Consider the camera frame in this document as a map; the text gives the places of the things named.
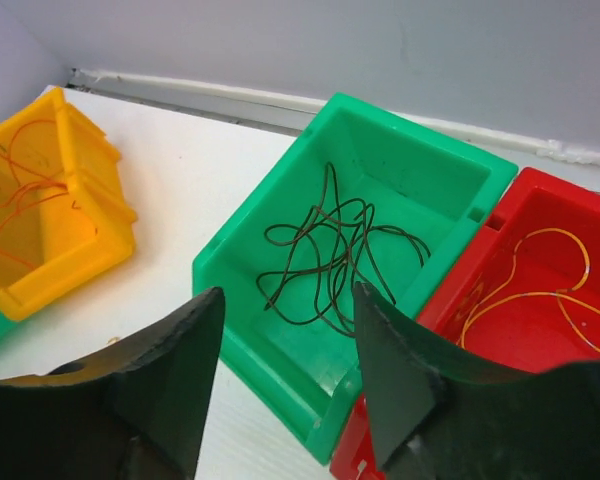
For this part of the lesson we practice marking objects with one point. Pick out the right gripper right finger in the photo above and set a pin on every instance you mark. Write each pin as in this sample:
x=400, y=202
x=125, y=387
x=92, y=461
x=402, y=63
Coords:
x=437, y=411

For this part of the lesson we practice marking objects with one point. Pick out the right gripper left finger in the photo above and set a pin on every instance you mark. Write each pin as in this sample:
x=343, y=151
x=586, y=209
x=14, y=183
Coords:
x=133, y=410

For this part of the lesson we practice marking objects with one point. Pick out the red plastic bin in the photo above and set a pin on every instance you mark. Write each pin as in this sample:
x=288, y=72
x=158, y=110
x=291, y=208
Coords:
x=525, y=294

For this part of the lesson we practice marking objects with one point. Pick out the orange plastic bin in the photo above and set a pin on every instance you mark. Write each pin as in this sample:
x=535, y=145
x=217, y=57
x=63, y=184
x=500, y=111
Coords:
x=64, y=219

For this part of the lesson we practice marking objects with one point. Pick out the right green plastic bin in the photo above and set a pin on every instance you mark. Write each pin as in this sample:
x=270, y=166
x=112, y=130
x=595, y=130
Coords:
x=362, y=196

